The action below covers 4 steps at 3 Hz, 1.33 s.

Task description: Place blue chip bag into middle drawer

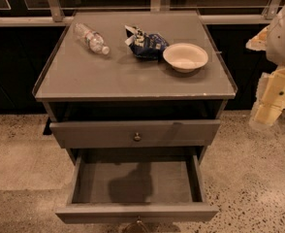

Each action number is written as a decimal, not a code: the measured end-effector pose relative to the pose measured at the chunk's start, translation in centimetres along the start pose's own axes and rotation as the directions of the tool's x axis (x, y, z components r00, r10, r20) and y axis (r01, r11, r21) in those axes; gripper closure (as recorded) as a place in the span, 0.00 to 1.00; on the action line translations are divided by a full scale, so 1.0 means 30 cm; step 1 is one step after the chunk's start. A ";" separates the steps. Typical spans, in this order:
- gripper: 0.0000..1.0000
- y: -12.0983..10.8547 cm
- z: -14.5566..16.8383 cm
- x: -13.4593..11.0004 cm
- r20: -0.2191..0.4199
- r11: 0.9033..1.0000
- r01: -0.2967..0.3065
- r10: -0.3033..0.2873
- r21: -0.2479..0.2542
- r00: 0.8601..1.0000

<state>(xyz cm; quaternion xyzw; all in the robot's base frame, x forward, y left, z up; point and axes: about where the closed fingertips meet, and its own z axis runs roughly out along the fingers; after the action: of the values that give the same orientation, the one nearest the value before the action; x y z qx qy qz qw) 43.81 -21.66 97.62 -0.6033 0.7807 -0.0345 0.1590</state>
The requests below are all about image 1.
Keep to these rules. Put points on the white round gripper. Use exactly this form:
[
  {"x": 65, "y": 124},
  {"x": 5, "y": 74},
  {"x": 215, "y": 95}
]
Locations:
[{"x": 284, "y": 39}]

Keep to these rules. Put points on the white paper bowl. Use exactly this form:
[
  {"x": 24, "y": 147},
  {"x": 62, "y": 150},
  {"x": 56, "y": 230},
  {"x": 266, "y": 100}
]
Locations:
[{"x": 185, "y": 58}]

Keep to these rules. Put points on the blue chip bag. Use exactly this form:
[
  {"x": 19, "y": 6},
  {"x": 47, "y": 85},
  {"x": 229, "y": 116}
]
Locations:
[{"x": 143, "y": 45}]

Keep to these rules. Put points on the grey top drawer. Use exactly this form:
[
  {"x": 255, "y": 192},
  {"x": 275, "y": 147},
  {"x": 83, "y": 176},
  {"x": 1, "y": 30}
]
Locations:
[{"x": 120, "y": 134}]

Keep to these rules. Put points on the brass top drawer knob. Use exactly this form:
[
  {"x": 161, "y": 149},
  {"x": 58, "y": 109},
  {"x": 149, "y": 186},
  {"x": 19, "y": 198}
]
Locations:
[{"x": 137, "y": 137}]

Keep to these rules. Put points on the brass drawer knob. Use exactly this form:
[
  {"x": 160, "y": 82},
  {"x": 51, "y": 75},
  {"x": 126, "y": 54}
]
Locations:
[
  {"x": 136, "y": 227},
  {"x": 137, "y": 137}
]

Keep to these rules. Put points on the grey drawer cabinet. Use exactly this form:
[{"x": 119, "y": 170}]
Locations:
[{"x": 82, "y": 86}]

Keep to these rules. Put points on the brass middle drawer knob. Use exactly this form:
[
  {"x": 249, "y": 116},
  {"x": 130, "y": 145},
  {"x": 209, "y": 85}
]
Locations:
[{"x": 136, "y": 227}]

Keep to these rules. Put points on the open grey middle drawer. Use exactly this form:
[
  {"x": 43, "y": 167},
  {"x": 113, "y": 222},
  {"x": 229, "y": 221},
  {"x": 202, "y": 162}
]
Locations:
[{"x": 113, "y": 189}]

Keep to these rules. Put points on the clear plastic water bottle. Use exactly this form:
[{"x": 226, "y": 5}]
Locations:
[{"x": 91, "y": 39}]

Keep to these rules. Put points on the metal railing frame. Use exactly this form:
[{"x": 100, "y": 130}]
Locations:
[{"x": 61, "y": 12}]

